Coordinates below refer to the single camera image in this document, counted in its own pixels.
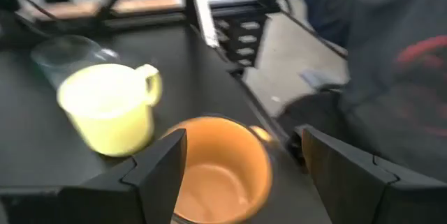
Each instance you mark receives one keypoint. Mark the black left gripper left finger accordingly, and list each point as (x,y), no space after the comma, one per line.
(104,199)

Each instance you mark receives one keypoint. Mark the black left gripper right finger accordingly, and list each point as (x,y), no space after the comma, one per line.
(366,189)

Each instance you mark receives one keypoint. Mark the pale yellow mug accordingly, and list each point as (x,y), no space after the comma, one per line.
(108,112)

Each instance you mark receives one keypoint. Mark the amber glass mug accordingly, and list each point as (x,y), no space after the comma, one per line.
(223,182)

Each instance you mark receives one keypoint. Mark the clear glass cup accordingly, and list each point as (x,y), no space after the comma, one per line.
(66,56)

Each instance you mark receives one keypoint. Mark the person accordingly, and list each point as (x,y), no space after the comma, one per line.
(391,60)

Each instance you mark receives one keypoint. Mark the black box white labels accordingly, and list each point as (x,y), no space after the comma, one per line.
(244,39)

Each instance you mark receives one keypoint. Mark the silver aluminium bracket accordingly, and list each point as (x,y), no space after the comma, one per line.
(204,14)

